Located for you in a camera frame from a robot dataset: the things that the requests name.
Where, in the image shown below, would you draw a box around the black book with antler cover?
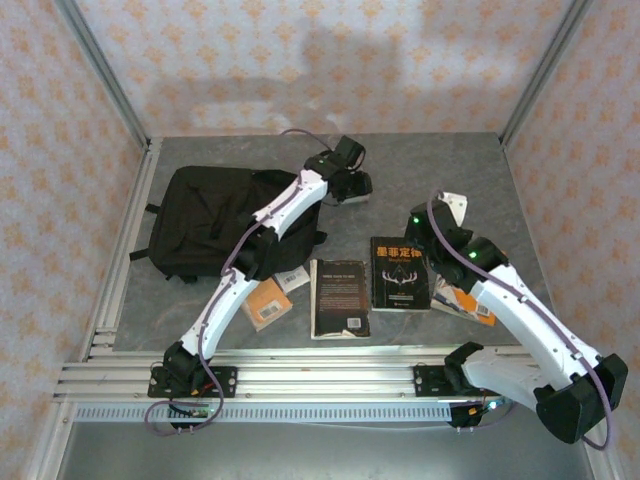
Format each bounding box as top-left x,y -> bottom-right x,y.
369,234 -> 434,314

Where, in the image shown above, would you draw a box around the thin white booklet with barcode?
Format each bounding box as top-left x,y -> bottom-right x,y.
273,264 -> 311,294

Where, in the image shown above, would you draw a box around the black paperback book white text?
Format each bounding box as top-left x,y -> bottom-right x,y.
309,258 -> 372,341

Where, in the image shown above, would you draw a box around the black backpack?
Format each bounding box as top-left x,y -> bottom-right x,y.
128,165 -> 329,284

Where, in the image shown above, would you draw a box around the small orange paperback book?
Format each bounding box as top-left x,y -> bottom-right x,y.
241,277 -> 294,332

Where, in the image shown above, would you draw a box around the orange book with colourful cover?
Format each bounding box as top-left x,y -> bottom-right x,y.
430,272 -> 499,329

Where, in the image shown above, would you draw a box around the grey metal lower shelf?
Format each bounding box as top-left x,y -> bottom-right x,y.
54,422 -> 599,480

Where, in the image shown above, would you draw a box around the small left circuit board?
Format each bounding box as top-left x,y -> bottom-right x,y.
169,403 -> 221,419

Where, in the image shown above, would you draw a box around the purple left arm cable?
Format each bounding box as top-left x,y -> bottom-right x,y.
144,128 -> 334,436

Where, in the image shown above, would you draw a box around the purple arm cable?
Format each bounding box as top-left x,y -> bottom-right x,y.
144,128 -> 334,436
430,188 -> 616,451

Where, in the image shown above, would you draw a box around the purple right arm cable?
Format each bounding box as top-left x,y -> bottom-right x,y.
430,188 -> 616,451

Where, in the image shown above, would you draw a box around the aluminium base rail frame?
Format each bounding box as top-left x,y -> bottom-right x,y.
52,348 -> 601,404

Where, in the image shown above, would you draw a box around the aluminium right corner post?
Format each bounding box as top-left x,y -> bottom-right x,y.
498,0 -> 595,149

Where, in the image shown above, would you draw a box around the aluminium corner post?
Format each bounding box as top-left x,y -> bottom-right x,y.
498,0 -> 595,149
53,0 -> 152,151

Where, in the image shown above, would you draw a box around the aluminium side rail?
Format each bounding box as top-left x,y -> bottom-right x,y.
82,138 -> 164,362

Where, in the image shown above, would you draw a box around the white slotted cable duct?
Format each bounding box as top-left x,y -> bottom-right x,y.
74,403 -> 454,425

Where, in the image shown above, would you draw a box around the aluminium left corner post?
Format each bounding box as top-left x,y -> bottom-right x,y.
53,0 -> 152,151

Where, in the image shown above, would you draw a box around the aluminium right frame leg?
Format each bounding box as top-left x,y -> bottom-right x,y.
574,414 -> 619,480

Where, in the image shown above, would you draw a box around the aluminium frame leg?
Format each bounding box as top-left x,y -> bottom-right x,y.
27,402 -> 76,480
574,414 -> 619,480

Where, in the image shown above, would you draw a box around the aluminium left frame leg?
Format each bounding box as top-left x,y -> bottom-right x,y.
27,402 -> 76,480

